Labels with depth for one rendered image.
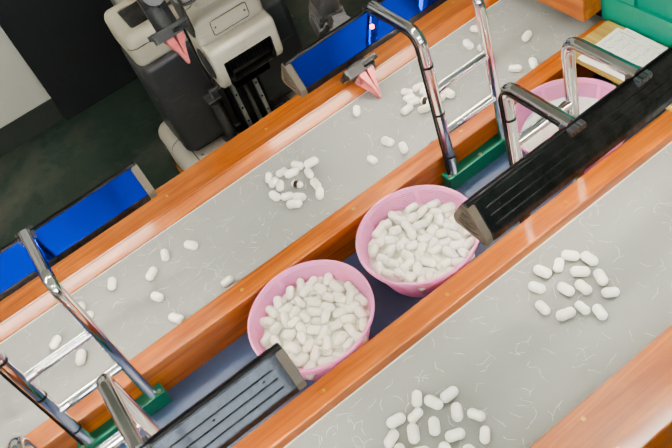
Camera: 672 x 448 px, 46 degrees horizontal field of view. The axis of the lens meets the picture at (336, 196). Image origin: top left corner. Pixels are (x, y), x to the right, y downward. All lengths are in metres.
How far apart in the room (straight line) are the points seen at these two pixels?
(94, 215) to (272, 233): 0.44
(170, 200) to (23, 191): 1.75
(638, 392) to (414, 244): 0.54
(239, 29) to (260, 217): 0.70
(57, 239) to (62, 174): 2.06
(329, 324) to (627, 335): 0.56
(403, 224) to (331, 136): 0.37
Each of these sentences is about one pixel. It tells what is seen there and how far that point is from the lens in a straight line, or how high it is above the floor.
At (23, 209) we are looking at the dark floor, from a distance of 3.60.
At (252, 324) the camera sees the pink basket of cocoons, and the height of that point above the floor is 0.76.
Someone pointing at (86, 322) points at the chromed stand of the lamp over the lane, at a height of 1.00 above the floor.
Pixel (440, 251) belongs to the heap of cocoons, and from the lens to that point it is 1.69.
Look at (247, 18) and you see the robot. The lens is 2.40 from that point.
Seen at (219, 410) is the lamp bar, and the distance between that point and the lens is 1.18.
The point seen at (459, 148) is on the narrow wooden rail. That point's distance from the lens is 1.85.
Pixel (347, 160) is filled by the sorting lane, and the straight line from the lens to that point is 1.92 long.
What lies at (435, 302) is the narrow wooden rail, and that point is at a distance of 1.57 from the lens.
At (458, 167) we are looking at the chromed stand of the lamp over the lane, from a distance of 1.86.
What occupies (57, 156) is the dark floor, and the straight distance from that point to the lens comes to 3.75.
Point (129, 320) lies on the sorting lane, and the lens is 1.85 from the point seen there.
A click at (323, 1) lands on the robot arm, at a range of 2.01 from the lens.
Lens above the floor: 2.04
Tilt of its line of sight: 45 degrees down
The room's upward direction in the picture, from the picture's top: 23 degrees counter-clockwise
